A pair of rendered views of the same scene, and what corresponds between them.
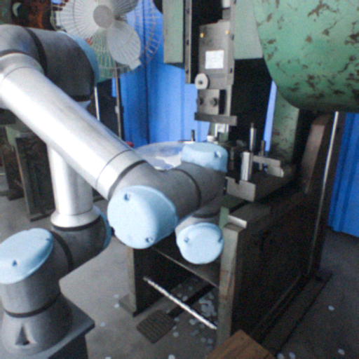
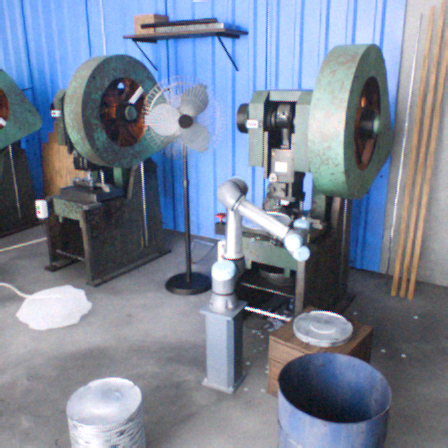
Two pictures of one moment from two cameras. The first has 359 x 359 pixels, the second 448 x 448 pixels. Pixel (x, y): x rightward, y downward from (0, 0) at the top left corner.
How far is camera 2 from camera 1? 1.84 m
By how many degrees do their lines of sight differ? 11
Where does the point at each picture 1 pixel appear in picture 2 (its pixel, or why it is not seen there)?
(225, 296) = (299, 293)
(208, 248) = (305, 254)
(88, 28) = (170, 127)
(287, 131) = (321, 201)
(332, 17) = (336, 176)
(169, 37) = (253, 153)
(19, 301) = (227, 288)
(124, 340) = not seen: hidden behind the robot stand
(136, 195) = (295, 236)
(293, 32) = (324, 177)
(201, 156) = (303, 224)
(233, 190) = not seen: hidden behind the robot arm
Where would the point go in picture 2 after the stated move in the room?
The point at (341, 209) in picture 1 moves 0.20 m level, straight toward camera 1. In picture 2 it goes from (361, 250) to (359, 259)
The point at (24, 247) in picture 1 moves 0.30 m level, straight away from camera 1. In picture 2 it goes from (226, 266) to (187, 250)
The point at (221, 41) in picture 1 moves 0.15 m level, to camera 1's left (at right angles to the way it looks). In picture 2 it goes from (284, 158) to (260, 159)
